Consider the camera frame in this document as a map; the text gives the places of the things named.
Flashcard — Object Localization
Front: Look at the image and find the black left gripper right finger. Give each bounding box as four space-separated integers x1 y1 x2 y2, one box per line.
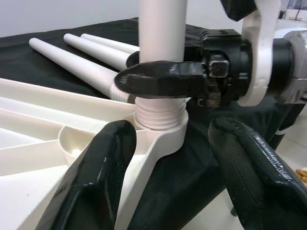
208 116 307 230

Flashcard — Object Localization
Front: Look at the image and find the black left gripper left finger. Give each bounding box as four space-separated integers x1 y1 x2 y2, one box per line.
35 119 137 230

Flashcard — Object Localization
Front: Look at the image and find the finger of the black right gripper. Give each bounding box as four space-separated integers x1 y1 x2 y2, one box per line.
126 50 141 69
114 61 207 99

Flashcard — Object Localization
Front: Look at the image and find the white plastic table leg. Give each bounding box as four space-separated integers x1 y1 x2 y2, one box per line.
28 37 136 104
134 0 188 131
63 33 141 71
81 33 141 55

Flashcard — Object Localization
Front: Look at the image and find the white plastic children table top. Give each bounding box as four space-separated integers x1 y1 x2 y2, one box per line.
0 78 189 230

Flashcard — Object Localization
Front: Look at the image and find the black cloth table cover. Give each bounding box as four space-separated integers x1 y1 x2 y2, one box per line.
0 16 304 230

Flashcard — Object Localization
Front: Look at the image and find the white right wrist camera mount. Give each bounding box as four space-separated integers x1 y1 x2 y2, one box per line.
219 0 281 107

